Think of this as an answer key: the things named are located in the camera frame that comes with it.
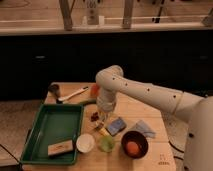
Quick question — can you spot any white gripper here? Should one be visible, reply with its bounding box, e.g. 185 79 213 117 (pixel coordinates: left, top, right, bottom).
94 88 117 130

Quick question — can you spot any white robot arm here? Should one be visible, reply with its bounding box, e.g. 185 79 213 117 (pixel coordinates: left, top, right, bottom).
95 65 213 171

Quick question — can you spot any green plastic cup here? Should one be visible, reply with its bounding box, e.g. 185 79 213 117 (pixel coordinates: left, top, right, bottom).
99 136 115 152

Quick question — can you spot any white plastic cup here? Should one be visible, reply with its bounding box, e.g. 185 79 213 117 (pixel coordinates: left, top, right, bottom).
76 133 95 153

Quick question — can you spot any dark grape bunch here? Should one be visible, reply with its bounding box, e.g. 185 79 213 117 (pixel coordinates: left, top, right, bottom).
90 112 100 122

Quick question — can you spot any blue sponge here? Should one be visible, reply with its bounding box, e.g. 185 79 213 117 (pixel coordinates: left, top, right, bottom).
106 117 126 136

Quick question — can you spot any green curved vegetable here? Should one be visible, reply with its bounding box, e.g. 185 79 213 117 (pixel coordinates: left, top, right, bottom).
78 99 96 107

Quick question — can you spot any orange bowl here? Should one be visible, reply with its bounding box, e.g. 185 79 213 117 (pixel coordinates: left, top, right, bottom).
90 84 100 98

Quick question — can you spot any white spoon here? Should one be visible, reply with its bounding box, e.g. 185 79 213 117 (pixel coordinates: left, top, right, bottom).
58 86 89 102

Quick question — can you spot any orange ball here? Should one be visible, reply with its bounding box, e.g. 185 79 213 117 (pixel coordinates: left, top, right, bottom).
126 141 139 155

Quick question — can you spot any dark bowl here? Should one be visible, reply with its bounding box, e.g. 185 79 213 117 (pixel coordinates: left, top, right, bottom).
121 131 149 159

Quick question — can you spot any blue cloth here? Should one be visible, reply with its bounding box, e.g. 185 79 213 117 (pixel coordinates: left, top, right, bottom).
133 120 156 138

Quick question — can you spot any green plastic tray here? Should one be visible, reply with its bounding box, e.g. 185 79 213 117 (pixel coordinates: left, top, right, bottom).
20 104 84 165

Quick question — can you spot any wooden block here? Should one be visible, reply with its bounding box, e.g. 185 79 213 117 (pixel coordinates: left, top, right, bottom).
48 140 73 156

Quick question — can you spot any black round brush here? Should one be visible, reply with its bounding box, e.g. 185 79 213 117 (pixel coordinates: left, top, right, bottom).
48 84 62 104

